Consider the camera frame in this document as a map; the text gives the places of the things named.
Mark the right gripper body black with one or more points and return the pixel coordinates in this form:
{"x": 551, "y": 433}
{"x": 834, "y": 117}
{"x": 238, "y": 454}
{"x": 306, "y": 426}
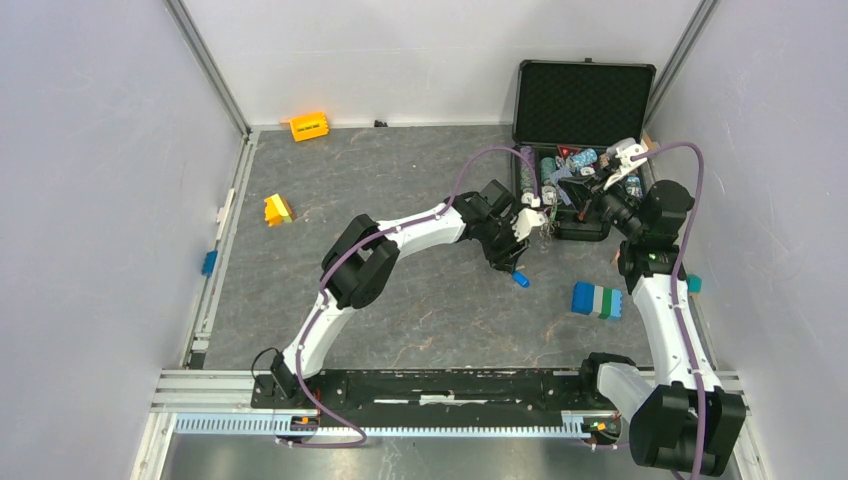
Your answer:
{"x": 610, "y": 203}

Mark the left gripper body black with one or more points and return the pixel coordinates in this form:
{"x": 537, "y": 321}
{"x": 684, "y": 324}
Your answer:
{"x": 499, "y": 241}

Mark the key with blue tag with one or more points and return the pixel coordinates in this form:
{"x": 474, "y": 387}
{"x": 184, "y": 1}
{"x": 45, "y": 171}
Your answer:
{"x": 521, "y": 279}

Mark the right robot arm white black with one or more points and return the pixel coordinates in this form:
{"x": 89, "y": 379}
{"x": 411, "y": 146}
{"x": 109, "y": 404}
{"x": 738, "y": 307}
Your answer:
{"x": 685, "y": 421}

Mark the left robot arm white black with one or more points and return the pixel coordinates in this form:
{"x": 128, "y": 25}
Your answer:
{"x": 357, "y": 268}

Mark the playing card deck blue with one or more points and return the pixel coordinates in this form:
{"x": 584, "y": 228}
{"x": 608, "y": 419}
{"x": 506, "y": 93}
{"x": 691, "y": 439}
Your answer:
{"x": 554, "y": 179}

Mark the black poker chip case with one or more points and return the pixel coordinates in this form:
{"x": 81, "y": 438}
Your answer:
{"x": 566, "y": 115}

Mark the wooden block behind case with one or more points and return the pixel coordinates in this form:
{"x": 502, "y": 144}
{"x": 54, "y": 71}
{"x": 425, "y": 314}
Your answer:
{"x": 647, "y": 142}

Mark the blue green white brick stack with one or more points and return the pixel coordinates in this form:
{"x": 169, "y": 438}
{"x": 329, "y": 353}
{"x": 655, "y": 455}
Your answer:
{"x": 597, "y": 301}

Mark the teal cube right edge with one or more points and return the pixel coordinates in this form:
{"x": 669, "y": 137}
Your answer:
{"x": 694, "y": 284}

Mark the orange toothed block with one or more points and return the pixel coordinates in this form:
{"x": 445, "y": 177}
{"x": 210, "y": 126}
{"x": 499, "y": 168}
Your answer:
{"x": 309, "y": 126}

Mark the yellow orange brick stack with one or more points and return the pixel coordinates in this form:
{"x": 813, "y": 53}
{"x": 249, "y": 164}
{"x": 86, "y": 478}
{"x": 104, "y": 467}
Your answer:
{"x": 277, "y": 211}

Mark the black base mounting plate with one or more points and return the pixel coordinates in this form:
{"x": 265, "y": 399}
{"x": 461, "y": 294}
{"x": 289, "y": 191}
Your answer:
{"x": 475, "y": 398}

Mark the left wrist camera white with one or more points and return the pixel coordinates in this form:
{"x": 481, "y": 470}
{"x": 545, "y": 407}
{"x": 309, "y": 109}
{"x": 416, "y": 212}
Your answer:
{"x": 529, "y": 216}

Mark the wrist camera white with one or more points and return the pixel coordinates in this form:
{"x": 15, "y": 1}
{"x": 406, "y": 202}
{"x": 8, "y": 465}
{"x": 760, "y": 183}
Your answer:
{"x": 622, "y": 159}
{"x": 529, "y": 216}

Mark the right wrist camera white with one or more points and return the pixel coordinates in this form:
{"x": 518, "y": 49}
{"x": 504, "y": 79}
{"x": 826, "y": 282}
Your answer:
{"x": 622, "y": 159}

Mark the blue cube left rail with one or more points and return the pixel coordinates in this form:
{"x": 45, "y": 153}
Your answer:
{"x": 209, "y": 263}

